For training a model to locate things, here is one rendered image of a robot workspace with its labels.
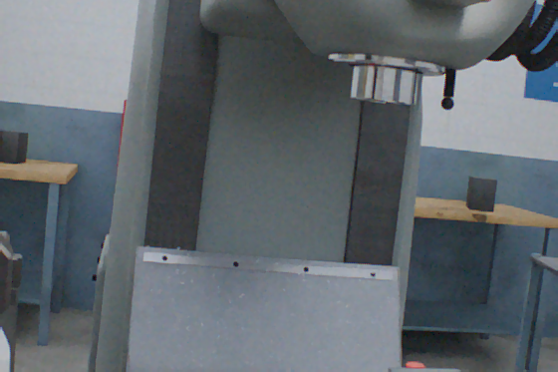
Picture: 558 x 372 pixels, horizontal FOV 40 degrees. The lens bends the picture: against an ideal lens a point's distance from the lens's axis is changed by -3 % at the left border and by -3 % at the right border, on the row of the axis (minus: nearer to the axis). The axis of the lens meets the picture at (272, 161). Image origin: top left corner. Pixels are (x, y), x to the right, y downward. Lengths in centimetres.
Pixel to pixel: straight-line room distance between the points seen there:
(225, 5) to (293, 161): 32
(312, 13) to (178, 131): 43
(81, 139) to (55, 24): 69
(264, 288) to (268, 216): 8
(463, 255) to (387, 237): 428
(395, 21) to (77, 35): 433
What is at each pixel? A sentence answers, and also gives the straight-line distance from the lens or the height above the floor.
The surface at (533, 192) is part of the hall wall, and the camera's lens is 540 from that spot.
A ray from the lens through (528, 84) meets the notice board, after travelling 536.
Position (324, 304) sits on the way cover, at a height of 105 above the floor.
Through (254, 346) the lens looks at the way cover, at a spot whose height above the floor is 100.
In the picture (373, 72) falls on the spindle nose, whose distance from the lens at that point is 55.
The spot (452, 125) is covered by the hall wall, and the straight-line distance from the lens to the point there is 513.
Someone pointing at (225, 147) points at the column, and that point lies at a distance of 92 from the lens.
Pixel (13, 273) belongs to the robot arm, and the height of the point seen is 117.
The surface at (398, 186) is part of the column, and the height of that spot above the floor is 119.
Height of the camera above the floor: 126
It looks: 3 degrees down
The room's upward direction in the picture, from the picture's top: 6 degrees clockwise
